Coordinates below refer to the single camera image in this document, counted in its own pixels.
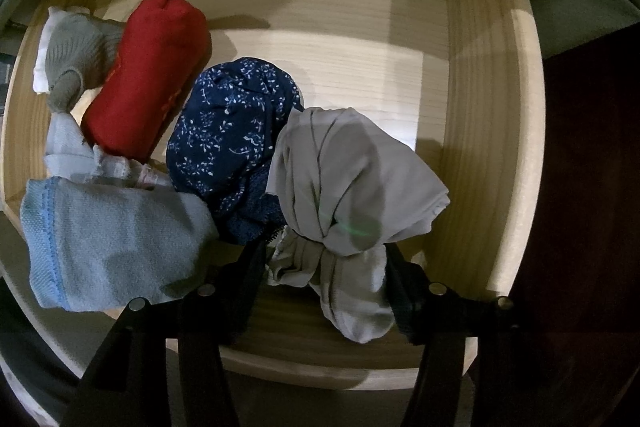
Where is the red sock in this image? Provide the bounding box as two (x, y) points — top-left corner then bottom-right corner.
(80, 0), (212, 164)

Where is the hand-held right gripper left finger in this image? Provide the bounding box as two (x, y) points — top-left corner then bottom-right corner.
(60, 238), (269, 427)

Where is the pale blue lace sock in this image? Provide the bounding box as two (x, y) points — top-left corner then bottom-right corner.
(44, 112), (171, 194)

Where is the grey underwear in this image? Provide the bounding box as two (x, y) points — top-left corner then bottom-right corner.
(264, 107), (451, 346)

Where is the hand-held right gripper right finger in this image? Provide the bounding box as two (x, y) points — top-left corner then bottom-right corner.
(386, 247), (551, 427)

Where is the grey and white sock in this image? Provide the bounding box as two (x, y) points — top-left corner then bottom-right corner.
(32, 6), (124, 114)

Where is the light blue underwear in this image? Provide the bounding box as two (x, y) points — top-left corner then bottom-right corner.
(20, 177), (221, 314)

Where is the navy floral underwear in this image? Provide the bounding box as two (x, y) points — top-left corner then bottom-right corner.
(165, 57), (307, 247)

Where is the wooden drawer with grey front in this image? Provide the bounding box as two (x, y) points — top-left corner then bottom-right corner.
(0, 0), (546, 427)

